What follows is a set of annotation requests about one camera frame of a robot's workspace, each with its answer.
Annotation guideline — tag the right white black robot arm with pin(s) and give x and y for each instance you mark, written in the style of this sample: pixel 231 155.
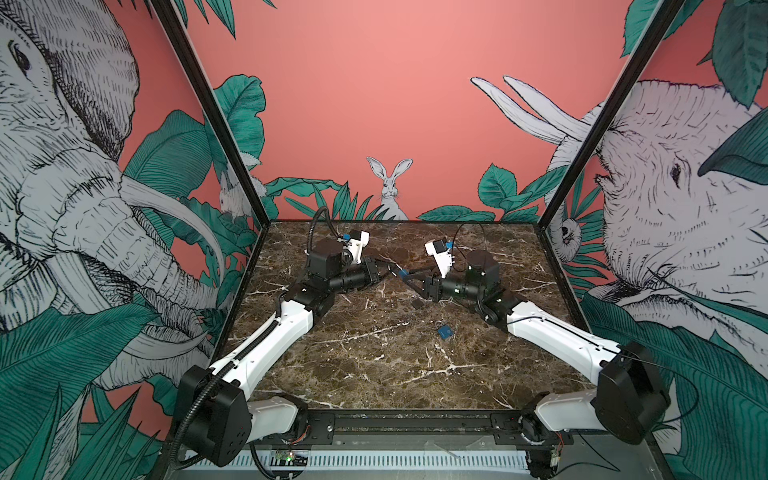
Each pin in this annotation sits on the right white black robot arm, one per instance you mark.
pixel 628 397

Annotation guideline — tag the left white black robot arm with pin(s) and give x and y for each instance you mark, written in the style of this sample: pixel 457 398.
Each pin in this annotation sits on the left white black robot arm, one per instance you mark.
pixel 227 385

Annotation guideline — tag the black frame post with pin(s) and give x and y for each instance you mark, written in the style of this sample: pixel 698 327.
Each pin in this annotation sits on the black frame post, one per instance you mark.
pixel 653 34
pixel 170 20

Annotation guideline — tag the right black frame post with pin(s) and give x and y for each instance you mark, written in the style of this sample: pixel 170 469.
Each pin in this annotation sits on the right black frame post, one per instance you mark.
pixel 653 34

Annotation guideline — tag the left black frame post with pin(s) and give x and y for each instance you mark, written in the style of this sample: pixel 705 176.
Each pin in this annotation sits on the left black frame post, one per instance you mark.
pixel 170 20

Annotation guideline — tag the black front mounting rail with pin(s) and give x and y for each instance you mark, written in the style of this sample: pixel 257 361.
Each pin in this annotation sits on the black front mounting rail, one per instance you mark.
pixel 384 426

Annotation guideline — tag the white slotted cable duct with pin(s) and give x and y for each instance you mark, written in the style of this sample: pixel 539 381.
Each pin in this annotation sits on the white slotted cable duct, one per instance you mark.
pixel 391 460

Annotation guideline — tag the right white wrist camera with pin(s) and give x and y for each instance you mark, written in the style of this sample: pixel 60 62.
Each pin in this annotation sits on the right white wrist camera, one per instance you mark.
pixel 442 253

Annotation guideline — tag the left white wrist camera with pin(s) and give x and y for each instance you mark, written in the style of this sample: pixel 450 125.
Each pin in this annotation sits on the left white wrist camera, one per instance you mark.
pixel 354 243

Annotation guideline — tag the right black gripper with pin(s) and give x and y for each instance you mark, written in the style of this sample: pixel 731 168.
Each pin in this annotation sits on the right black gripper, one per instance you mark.
pixel 437 286

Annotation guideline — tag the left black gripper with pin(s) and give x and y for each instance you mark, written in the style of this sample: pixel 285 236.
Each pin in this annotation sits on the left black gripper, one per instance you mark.
pixel 370 267

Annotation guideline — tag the small green circuit board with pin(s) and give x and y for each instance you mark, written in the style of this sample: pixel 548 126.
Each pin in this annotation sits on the small green circuit board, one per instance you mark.
pixel 290 459

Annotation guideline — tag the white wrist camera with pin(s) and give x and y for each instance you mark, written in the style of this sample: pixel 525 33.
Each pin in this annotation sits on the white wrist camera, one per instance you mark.
pixel 354 243
pixel 442 253

